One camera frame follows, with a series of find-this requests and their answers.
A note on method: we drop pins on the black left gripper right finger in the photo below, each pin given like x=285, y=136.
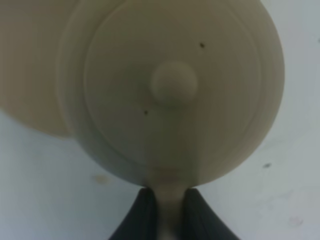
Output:
x=199, y=222

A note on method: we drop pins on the beige teapot saucer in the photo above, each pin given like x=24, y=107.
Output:
x=30, y=31

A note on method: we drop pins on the beige teapot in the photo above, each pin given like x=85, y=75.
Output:
x=170, y=94

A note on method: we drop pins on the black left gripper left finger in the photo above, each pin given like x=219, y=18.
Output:
x=141, y=222

